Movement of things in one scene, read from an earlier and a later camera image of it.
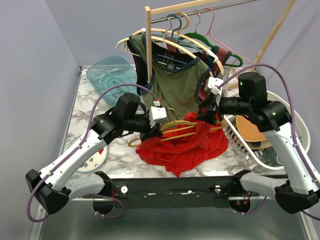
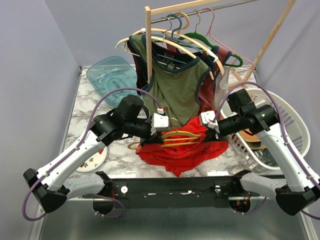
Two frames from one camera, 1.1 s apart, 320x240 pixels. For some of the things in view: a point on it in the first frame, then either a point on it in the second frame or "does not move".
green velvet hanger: (200, 39) does not move
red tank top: (191, 142) does not move
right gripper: (208, 116) to (211, 136)
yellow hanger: (176, 125) to (176, 133)
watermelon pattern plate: (95, 161) does not move
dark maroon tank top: (141, 65) does not move
